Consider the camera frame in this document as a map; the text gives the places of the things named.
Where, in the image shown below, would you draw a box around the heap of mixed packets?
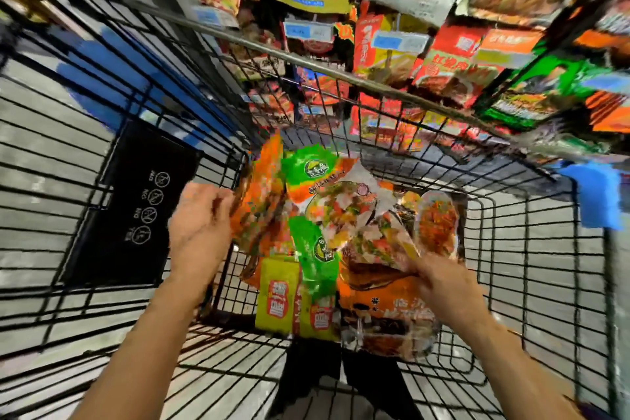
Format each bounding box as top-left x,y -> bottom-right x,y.
241,188 -> 469,362

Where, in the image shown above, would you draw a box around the blue plastic panel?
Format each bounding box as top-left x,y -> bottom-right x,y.
54,26 -> 237,140

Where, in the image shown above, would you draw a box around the green orange seasoning packet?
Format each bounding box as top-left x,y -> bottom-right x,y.
230,131 -> 286,253
287,215 -> 422,303
281,144 -> 390,238

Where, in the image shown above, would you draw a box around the blue cart handle cap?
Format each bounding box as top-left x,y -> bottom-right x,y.
558,161 -> 623,231

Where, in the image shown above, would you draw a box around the black wire shopping cart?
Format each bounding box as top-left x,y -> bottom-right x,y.
0,0 -> 630,420

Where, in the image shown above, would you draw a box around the person's left hand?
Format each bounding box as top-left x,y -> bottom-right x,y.
165,182 -> 236,299

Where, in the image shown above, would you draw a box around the person's right hand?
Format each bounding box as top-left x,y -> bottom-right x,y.
408,252 -> 488,337

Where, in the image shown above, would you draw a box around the person's left forearm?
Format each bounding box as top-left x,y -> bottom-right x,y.
68,282 -> 213,420

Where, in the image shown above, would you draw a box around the person's right forearm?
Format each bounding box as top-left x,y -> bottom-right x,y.
457,316 -> 587,420

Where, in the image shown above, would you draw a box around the person's black trousers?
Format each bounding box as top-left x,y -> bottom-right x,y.
268,335 -> 424,420

